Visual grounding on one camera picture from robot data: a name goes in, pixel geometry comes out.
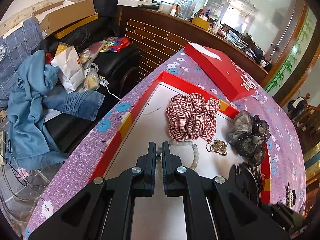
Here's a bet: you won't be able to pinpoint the grey brown organza scrunchie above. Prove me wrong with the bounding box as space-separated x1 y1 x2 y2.
226 111 271 167

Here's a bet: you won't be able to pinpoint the red box tray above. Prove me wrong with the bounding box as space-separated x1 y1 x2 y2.
88 71 272 240

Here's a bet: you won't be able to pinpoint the blue denim clothes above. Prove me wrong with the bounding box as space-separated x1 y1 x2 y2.
6 50 105 170

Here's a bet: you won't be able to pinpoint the red plaid scrunchie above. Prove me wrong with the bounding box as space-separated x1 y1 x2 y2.
165 93 221 142

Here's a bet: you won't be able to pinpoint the rhinestone hair clip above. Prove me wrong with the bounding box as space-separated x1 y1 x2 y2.
285 183 296 209

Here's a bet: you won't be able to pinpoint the wooden stair railing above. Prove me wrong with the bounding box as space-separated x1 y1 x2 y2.
287 93 319 135

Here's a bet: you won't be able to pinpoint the white paper bag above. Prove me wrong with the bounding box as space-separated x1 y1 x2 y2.
51 46 87 94

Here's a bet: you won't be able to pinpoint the yellow tape roll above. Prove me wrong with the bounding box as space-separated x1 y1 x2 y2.
191 16 210 30

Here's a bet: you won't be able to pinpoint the red box lid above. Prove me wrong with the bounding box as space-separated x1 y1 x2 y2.
184 42 258 102

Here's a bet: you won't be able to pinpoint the pale jade bead bracelet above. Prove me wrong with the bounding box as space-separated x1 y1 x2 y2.
155 140 200 181

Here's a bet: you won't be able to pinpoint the gold chain brooch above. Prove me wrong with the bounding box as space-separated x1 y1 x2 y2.
206 139 228 156

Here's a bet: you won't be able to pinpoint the purple floral tablecloth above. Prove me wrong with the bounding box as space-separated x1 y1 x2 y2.
25 50 306 237

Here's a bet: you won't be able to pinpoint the black large hair claw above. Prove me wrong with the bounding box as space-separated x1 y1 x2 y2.
228 163 263 206

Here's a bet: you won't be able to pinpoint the cardboard box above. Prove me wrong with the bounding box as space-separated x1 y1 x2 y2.
31 0 96 39

